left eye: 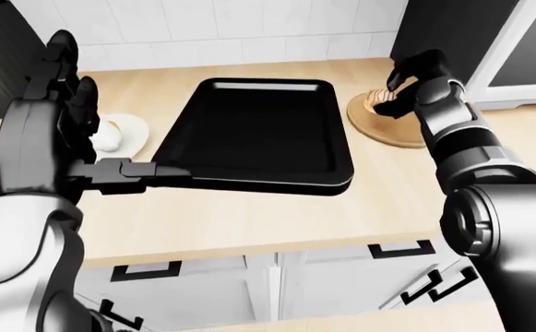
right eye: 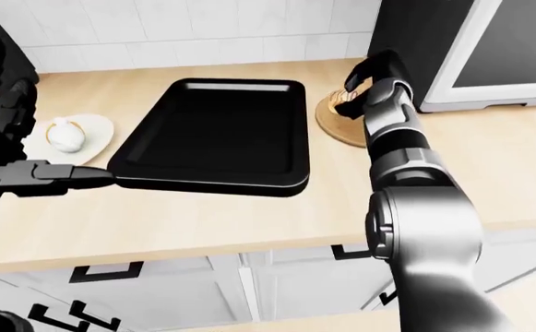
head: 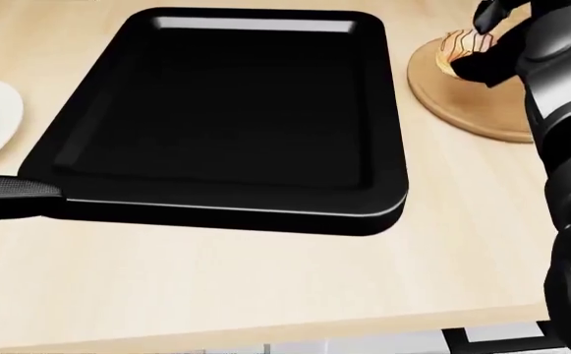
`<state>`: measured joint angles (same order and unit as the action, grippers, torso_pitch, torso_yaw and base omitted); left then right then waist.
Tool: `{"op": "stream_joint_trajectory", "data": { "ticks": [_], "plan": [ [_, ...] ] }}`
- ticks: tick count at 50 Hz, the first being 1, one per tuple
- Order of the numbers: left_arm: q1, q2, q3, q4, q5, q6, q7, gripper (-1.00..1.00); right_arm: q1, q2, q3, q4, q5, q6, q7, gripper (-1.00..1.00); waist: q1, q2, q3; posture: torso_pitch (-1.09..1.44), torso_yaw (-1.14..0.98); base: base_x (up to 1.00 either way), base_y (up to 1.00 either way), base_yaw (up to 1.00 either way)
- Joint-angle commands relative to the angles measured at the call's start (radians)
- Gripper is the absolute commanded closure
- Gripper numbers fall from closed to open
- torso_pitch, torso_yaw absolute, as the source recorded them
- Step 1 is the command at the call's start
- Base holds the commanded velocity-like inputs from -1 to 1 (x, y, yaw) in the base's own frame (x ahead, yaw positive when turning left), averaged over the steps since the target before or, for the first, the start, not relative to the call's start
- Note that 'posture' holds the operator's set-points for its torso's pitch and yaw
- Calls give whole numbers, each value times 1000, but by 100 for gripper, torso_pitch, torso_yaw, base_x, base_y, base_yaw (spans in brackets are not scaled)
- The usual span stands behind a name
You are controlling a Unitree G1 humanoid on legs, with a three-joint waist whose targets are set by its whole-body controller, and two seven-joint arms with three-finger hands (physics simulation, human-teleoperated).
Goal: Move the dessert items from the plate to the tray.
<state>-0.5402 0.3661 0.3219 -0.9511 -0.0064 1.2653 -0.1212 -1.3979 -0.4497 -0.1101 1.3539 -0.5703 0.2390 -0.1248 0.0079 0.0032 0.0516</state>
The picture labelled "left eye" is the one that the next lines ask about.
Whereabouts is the black rectangular tray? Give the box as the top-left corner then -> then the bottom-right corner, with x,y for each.
149,77 -> 356,198

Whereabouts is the white cream dessert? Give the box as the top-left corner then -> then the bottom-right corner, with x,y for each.
89,119 -> 126,152

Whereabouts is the white framed glass door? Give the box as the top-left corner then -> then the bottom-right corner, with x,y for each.
464,0 -> 536,111

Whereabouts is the dark appliance with grooves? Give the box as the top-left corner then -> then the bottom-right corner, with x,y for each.
0,0 -> 84,116

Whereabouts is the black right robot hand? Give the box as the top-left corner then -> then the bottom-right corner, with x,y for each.
372,49 -> 453,121

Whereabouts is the dark tall cabinet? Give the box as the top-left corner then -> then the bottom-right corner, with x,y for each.
389,0 -> 534,86

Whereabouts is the round wooden plate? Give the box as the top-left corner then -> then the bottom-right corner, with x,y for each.
346,91 -> 428,149

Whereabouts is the black cabinet handle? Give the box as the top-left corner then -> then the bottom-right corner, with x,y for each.
368,238 -> 436,260
95,299 -> 146,330
399,264 -> 440,306
425,266 -> 480,300
110,259 -> 183,285

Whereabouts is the brown striped pastry dessert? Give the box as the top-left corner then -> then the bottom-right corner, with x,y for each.
363,88 -> 406,113

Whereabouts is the white round plate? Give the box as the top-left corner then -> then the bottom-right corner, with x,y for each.
89,113 -> 151,158

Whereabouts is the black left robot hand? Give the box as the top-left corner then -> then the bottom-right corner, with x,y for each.
0,29 -> 195,206

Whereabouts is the white cabinet drawer front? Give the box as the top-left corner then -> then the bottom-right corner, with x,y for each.
74,253 -> 279,332
276,238 -> 474,321

